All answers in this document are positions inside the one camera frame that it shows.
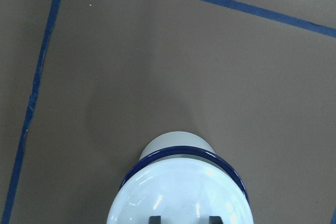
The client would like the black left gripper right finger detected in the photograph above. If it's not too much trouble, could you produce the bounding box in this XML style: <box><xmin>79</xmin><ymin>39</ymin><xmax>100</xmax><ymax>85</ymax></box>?
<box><xmin>208</xmin><ymin>216</ymin><xmax>223</xmax><ymax>224</ymax></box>

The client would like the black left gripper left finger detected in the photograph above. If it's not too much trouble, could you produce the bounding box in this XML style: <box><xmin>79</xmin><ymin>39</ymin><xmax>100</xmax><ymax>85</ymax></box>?
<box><xmin>149</xmin><ymin>216</ymin><xmax>161</xmax><ymax>224</ymax></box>

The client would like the white enamel mug blue rim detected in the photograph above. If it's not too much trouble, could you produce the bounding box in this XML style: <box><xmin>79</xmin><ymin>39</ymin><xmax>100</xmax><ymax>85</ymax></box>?
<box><xmin>106</xmin><ymin>130</ymin><xmax>255</xmax><ymax>224</ymax></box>

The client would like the blue crossing tape line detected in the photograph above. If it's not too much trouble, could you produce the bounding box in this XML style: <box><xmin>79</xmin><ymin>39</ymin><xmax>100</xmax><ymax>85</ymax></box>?
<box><xmin>198</xmin><ymin>0</ymin><xmax>335</xmax><ymax>38</ymax></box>

